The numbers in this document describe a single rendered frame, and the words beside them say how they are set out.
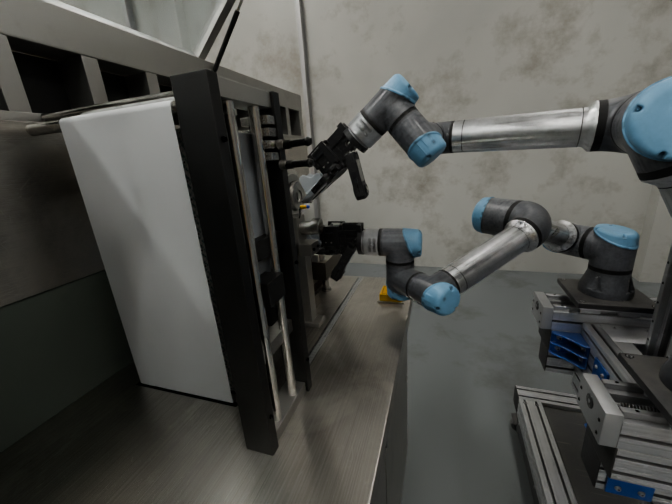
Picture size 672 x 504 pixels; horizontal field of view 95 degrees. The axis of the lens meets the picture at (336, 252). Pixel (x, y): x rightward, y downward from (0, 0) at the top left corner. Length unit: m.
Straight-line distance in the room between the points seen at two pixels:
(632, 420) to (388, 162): 3.13
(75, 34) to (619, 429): 1.40
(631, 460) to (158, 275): 1.06
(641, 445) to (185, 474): 0.91
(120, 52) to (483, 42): 3.23
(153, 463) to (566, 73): 3.78
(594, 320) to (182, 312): 1.28
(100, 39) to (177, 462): 0.85
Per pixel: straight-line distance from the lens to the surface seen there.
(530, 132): 0.80
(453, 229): 3.72
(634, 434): 0.99
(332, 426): 0.61
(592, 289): 1.38
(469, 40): 3.73
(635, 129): 0.65
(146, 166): 0.58
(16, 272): 0.77
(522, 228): 0.93
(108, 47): 0.95
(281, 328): 0.56
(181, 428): 0.69
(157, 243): 0.61
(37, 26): 0.88
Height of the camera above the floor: 1.34
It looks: 17 degrees down
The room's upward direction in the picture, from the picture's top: 4 degrees counter-clockwise
